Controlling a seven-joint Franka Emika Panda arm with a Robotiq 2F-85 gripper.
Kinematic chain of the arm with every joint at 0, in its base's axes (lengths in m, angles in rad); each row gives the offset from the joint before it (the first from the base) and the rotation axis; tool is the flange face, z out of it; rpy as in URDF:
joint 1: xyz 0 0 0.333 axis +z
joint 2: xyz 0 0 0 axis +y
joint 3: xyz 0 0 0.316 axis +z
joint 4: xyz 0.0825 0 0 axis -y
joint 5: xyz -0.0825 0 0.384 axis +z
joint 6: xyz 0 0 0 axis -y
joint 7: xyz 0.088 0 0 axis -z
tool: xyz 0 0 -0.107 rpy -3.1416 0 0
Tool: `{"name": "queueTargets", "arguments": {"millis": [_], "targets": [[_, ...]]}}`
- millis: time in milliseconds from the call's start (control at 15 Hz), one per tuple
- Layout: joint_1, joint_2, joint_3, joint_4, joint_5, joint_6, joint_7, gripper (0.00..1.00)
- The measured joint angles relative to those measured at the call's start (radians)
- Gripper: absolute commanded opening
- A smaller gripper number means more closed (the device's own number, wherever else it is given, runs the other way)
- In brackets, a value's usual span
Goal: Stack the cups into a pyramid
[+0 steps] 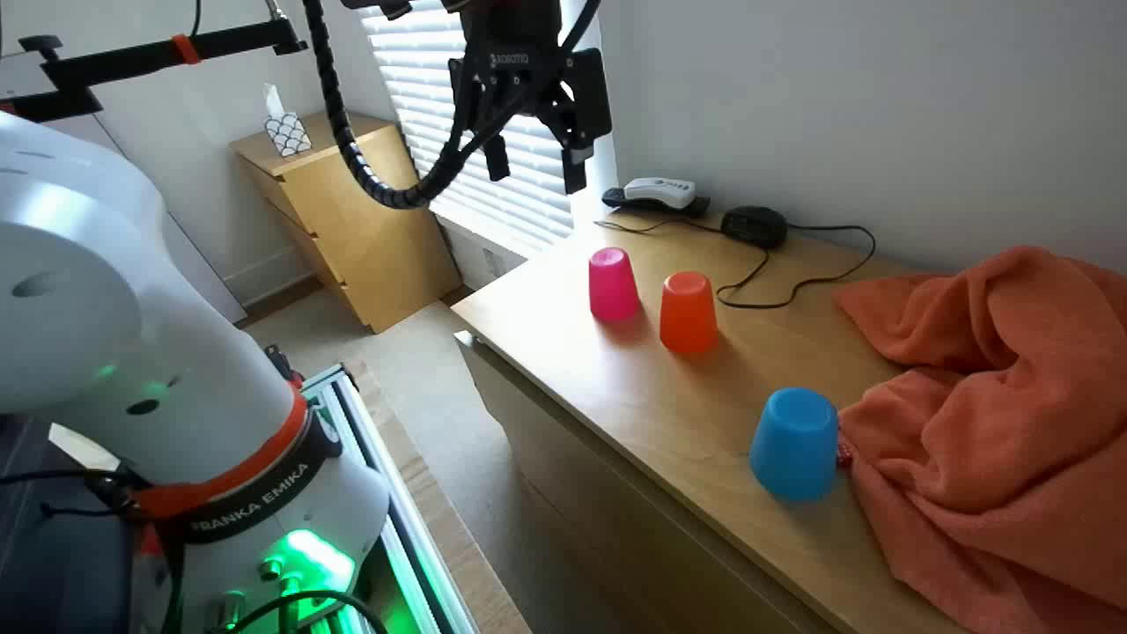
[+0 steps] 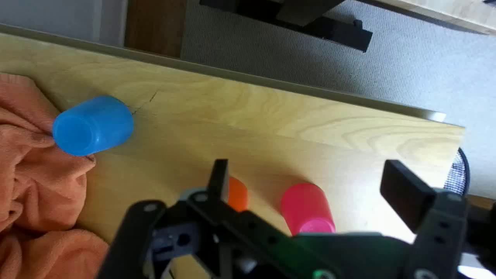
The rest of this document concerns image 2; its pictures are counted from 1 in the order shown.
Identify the light wooden dresser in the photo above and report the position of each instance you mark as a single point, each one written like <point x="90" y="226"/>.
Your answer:
<point x="233" y="124"/>

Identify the orange plastic cup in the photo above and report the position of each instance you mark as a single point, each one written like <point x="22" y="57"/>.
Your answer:
<point x="239" y="195"/>

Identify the orange cloth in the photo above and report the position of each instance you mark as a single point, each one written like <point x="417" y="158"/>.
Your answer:
<point x="36" y="195"/>

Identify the black stand base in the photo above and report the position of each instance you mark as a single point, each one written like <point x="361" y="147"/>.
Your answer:
<point x="330" y="27"/>

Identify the blue plastic cup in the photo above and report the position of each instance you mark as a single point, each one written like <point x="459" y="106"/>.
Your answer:
<point x="93" y="125"/>

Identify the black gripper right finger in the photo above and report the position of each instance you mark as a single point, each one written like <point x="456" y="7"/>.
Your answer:
<point x="408" y="193"/>

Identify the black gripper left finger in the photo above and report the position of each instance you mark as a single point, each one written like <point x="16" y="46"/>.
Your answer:
<point x="219" y="179"/>

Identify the pink plastic cup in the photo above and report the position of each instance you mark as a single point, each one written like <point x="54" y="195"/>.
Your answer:
<point x="307" y="209"/>

